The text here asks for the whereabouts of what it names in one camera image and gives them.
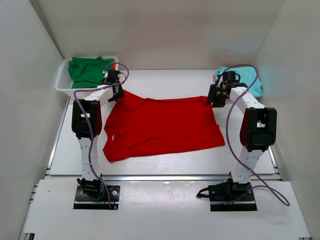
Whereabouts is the folded pink t shirt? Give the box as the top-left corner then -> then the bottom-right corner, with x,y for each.
212,74 -> 217,83

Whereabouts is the folded teal t shirt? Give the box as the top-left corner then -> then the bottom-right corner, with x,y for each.
214,66 -> 263,98

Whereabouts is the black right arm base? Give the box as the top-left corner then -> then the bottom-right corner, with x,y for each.
196,177 -> 258,212

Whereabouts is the red t shirt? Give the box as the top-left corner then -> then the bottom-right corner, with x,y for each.
103,91 -> 225,162

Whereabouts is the green t shirt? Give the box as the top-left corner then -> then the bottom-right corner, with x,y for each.
68,56 -> 115,89

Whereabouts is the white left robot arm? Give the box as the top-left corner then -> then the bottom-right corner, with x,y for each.
71,69 -> 125,187

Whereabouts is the aluminium table rail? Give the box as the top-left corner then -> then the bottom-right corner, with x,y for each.
44,173 -> 281,182

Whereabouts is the white plastic basket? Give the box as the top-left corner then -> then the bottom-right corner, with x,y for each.
55,55 -> 119,96

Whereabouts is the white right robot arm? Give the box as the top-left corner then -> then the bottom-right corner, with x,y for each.
205,71 -> 277,187

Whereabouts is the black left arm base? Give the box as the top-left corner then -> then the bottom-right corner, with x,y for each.
73,178 -> 121,210

